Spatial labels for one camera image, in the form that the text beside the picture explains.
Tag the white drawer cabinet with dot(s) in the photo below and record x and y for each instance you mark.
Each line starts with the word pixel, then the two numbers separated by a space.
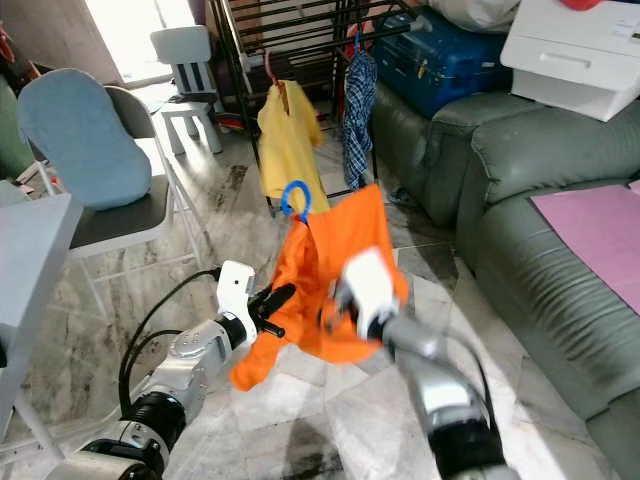
pixel 570 60

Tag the orange shirt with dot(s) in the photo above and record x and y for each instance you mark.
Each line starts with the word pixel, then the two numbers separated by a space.
pixel 320 260

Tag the blue plaid shirt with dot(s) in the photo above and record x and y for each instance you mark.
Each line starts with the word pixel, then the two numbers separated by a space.
pixel 358 120

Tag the pink hanger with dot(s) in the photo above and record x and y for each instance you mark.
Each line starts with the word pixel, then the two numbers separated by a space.
pixel 281 95

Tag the white folding table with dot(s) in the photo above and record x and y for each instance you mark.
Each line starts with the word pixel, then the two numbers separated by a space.
pixel 35 290

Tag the green fabric cover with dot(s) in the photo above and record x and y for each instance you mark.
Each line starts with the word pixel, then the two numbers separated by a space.
pixel 12 135

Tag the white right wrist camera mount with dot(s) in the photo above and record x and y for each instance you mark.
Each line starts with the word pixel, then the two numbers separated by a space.
pixel 370 290

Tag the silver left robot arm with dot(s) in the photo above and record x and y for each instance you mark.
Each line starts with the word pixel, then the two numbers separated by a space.
pixel 190 360

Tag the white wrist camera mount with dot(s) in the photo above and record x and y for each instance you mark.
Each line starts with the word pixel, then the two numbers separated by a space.
pixel 235 290
pixel 370 290

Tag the blue hard suitcase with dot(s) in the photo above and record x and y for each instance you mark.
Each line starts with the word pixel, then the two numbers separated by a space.
pixel 435 60

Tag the bright glass door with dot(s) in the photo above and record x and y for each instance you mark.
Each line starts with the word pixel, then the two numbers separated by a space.
pixel 140 40

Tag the yellow polo shirt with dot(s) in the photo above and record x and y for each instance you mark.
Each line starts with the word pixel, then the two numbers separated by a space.
pixel 290 150

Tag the dark green leather sofa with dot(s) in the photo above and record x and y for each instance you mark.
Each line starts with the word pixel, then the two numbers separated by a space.
pixel 510 160

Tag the red round object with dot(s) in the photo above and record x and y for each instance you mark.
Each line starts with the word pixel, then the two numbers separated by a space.
pixel 582 4

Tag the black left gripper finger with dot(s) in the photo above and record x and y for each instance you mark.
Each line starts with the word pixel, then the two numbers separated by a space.
pixel 281 294
pixel 271 328

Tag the purple mat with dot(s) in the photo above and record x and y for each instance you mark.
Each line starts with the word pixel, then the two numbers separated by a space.
pixel 595 240

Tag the pale plastic child chair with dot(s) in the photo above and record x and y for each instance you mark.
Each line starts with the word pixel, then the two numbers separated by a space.
pixel 180 45

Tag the black metal drying rack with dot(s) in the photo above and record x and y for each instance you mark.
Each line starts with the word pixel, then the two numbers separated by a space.
pixel 310 45

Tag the grey white pillow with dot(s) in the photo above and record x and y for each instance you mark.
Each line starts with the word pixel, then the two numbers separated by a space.
pixel 470 12

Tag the folding chair black seat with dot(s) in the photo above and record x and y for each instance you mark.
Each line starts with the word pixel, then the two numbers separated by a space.
pixel 130 225

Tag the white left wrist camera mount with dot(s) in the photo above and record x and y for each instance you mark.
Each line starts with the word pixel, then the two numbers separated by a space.
pixel 235 290

